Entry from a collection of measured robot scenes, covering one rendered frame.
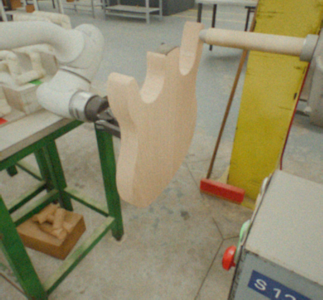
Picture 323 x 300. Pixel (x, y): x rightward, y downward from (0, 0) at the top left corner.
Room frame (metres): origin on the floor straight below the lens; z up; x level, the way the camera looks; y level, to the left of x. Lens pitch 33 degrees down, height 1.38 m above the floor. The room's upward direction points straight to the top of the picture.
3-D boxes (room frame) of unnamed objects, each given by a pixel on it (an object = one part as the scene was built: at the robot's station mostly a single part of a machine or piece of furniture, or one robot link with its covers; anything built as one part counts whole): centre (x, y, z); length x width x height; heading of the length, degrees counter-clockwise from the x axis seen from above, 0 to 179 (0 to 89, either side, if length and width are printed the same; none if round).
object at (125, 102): (0.46, 0.06, 1.18); 0.07 x 0.04 x 0.09; 150
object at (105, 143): (1.00, 0.26, 0.45); 0.05 x 0.05 x 0.90; 59
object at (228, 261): (0.25, -0.12, 0.97); 0.04 x 0.04 x 0.04; 59
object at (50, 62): (1.09, 0.46, 1.02); 0.27 x 0.15 x 0.17; 59
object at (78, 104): (0.71, 0.22, 1.02); 0.09 x 0.06 x 0.09; 150
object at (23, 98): (0.96, 0.54, 0.98); 0.27 x 0.16 x 0.09; 59
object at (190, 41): (0.68, -0.07, 1.21); 0.07 x 0.04 x 0.10; 150
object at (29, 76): (0.91, 0.46, 1.04); 0.11 x 0.03 x 0.03; 149
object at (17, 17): (1.06, 0.48, 1.20); 0.20 x 0.03 x 0.03; 58
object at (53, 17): (1.13, 0.44, 1.20); 0.20 x 0.03 x 0.03; 58
